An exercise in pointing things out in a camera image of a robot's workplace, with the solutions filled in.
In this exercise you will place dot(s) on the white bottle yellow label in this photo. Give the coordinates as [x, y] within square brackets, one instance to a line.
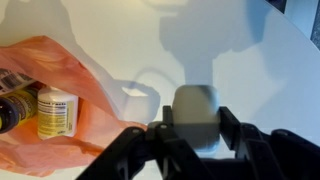
[56, 113]

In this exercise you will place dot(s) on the orange plastic bag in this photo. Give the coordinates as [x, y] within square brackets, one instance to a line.
[50, 63]

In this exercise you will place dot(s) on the dark bottle yellow label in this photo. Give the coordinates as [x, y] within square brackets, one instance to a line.
[16, 110]

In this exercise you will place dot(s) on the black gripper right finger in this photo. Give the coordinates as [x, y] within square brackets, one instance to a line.
[266, 156]

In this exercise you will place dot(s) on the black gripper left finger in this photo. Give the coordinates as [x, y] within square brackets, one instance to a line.
[140, 156]

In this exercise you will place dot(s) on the white and blue container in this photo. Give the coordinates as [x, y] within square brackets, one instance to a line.
[196, 113]

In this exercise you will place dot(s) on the white barcode label pack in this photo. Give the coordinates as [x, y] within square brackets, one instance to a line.
[13, 80]

